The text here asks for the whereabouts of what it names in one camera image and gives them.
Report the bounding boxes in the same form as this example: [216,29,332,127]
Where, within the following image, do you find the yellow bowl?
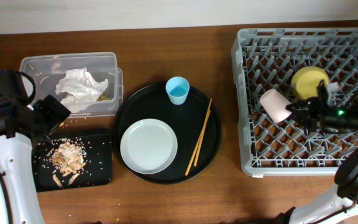
[291,66,330,100]

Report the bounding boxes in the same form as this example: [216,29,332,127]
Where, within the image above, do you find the rice and food scraps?
[42,137,96,189]

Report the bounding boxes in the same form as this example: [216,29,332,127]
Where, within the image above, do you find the pink cup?
[259,89,291,123]

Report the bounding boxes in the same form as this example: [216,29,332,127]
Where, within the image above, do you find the white napkin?
[55,67,109,113]

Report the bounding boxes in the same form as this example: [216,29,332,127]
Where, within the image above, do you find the grey plate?
[120,118,178,174]

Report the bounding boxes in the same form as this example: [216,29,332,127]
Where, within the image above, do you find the wooden chopstick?
[193,99,212,167]
[185,110,211,177]

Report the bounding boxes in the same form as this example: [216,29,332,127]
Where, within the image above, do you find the blue cup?
[165,77,190,105]

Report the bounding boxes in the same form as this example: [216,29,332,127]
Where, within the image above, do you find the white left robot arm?
[0,95,70,223]

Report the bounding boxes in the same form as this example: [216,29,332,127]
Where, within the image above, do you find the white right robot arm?
[288,94,358,223]

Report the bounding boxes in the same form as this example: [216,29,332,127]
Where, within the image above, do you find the grey dishwasher rack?
[231,28,358,177]

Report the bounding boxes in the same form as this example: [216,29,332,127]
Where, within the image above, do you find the black rectangular tray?
[32,128,112,192]

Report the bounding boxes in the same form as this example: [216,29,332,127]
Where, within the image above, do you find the clear plastic bin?
[20,52,124,118]

